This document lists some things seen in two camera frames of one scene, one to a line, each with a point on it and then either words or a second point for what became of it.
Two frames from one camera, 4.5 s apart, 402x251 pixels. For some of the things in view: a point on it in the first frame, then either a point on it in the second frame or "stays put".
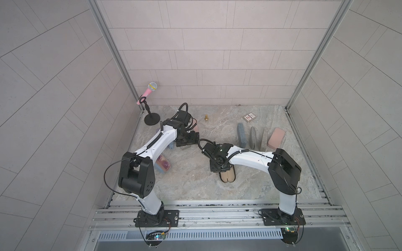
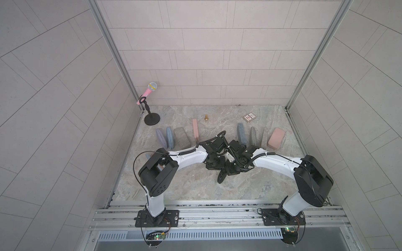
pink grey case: [197, 128] stays put
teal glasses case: [241, 135] stays put
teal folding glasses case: [264, 143] stays put
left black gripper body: [187, 138] to [216, 163]
